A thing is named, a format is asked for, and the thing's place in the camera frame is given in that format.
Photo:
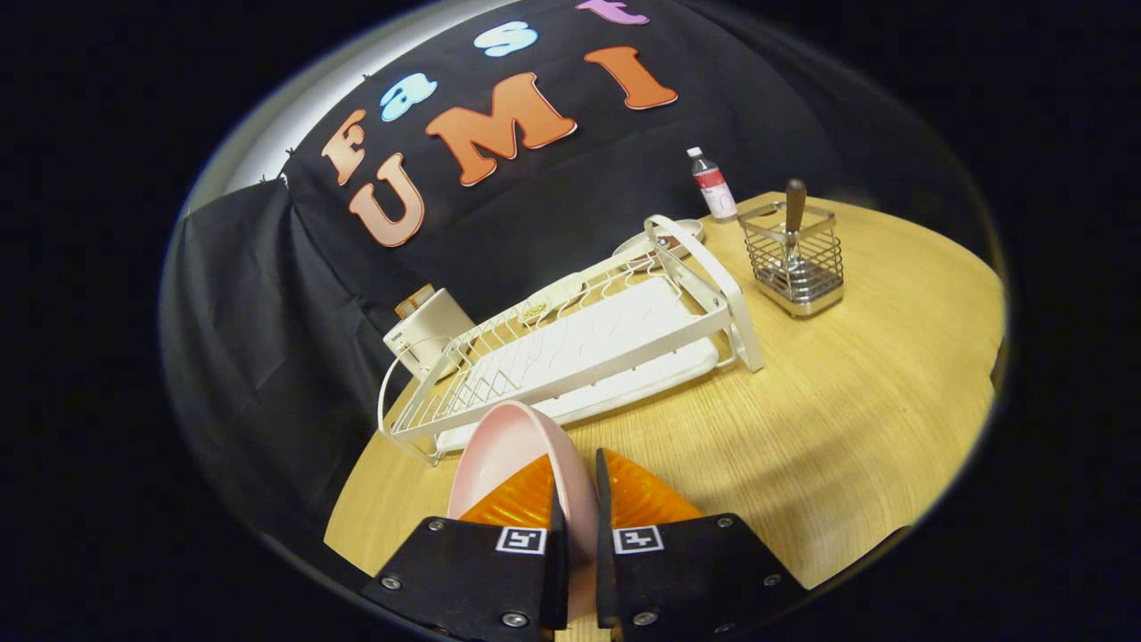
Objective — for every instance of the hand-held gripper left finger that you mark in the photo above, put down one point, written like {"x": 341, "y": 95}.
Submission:
{"x": 558, "y": 580}

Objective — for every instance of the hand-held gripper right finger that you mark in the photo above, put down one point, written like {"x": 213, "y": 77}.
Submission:
{"x": 605, "y": 580}

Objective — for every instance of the pink plate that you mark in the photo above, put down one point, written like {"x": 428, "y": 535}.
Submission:
{"x": 508, "y": 446}

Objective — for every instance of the white sauce dish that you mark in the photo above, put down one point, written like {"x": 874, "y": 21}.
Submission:
{"x": 553, "y": 299}

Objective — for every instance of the white plate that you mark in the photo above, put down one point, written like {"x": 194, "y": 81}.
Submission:
{"x": 633, "y": 242}

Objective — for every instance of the white drip tray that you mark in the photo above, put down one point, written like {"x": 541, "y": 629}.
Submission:
{"x": 642, "y": 379}

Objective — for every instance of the white toaster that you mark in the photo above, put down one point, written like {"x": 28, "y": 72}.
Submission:
{"x": 428, "y": 325}

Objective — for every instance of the toast slice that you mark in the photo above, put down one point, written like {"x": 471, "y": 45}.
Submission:
{"x": 414, "y": 301}

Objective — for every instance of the black backdrop cloth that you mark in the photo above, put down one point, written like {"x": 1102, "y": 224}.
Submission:
{"x": 267, "y": 312}

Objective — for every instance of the clear bottle with red label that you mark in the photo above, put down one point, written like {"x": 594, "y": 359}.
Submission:
{"x": 713, "y": 192}

